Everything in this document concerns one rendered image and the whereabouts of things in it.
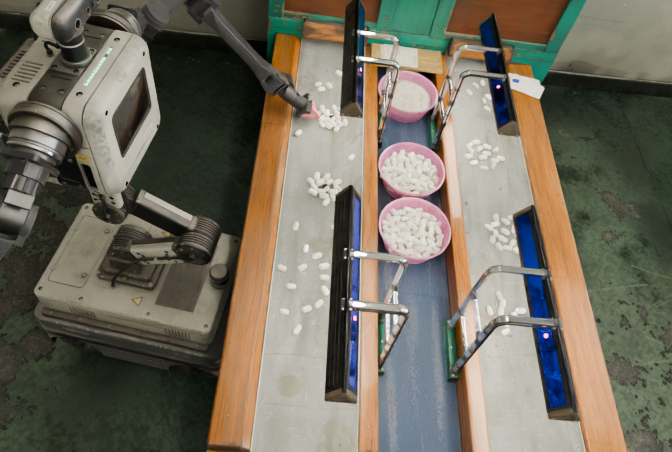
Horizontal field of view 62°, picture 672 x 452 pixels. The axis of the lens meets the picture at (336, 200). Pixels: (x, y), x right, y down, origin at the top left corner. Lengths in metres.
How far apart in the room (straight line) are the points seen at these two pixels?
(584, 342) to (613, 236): 1.48
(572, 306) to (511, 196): 0.49
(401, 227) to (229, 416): 0.90
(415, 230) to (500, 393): 0.63
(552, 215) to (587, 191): 1.31
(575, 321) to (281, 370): 0.99
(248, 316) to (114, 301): 0.60
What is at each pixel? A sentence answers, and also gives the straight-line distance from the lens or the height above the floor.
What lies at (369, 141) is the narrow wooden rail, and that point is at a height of 0.76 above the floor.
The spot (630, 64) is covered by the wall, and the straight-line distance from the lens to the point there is 4.26.
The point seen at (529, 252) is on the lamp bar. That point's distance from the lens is 1.75.
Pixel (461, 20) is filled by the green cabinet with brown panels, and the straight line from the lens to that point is 2.72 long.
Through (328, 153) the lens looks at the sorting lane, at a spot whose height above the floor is 0.74.
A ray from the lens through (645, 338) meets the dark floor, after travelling 3.22.
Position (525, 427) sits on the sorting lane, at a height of 0.74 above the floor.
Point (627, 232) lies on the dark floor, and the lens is 3.54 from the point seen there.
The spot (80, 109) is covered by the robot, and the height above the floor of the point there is 1.45.
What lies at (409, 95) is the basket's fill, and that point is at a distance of 2.56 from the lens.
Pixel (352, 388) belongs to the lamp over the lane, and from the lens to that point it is 1.42.
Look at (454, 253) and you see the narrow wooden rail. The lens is 2.04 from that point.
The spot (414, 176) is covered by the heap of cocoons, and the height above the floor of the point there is 0.74.
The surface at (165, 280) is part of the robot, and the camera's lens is 2.23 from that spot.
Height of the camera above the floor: 2.42
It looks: 53 degrees down
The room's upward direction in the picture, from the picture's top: 12 degrees clockwise
